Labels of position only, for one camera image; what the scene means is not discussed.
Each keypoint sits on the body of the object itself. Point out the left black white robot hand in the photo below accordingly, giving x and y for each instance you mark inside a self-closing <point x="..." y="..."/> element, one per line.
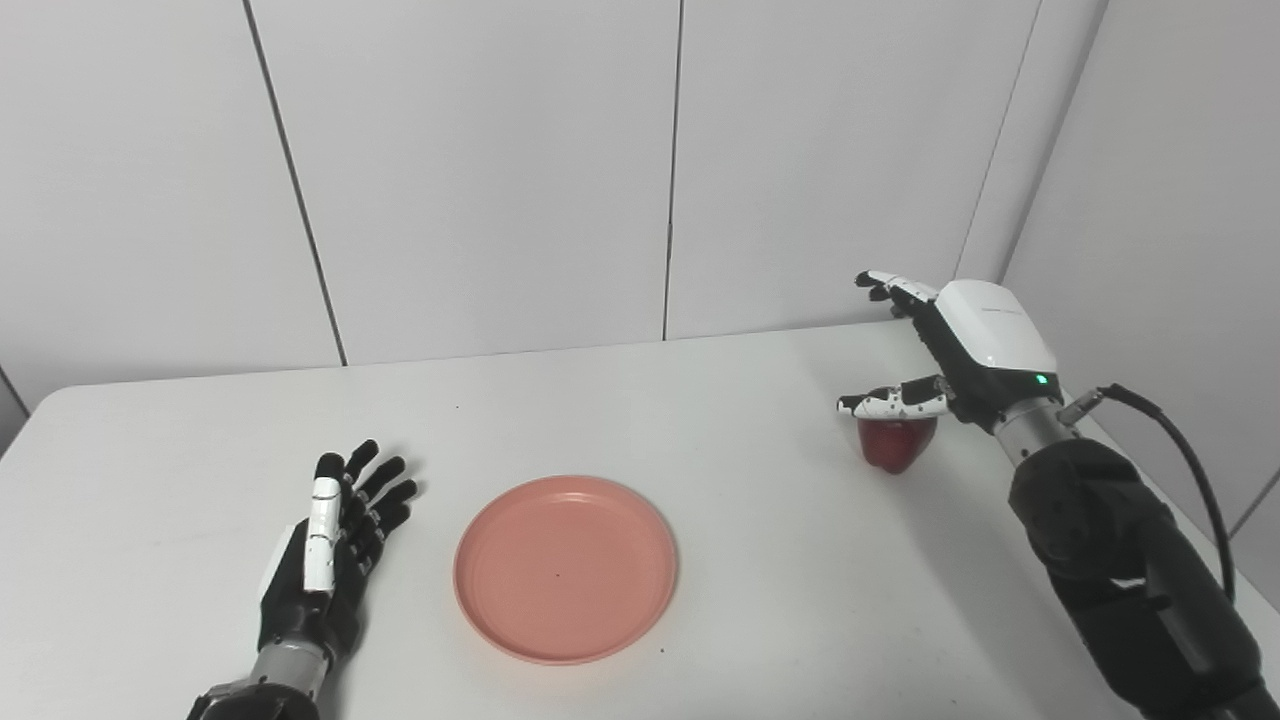
<point x="320" y="560"/>

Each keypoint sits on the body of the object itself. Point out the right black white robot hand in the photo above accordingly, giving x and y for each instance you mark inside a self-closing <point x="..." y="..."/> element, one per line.
<point x="985" y="340"/>

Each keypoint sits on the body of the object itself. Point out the red apple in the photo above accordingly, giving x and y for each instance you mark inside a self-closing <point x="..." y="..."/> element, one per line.
<point x="895" y="445"/>

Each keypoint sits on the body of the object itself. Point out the pink round plate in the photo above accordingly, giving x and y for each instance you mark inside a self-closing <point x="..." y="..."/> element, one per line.
<point x="565" y="570"/>

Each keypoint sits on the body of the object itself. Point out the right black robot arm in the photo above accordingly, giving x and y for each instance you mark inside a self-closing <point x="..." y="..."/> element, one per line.
<point x="1130" y="560"/>

